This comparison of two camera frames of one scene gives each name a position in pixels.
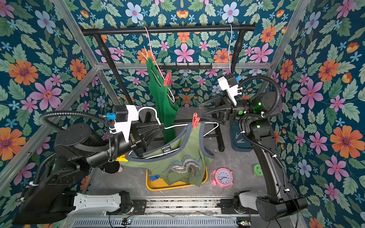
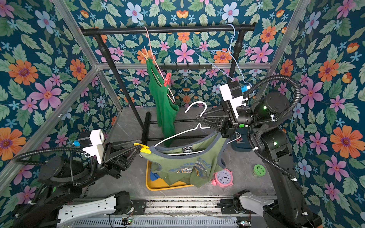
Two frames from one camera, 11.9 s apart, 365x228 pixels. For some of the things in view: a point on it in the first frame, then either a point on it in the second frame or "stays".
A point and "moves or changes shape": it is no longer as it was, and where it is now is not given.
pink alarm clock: x=222 y=177 stays
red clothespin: x=167 y=79 stays
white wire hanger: x=229 y=52 → x=229 y=50
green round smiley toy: x=258 y=170 stays
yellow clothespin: x=121 y=158 moves or changes shape
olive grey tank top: x=183 y=159 moves or changes shape
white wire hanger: x=139 y=116 → x=199 y=126
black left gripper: x=137 y=135 → x=108 y=166
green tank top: x=168 y=107 stays
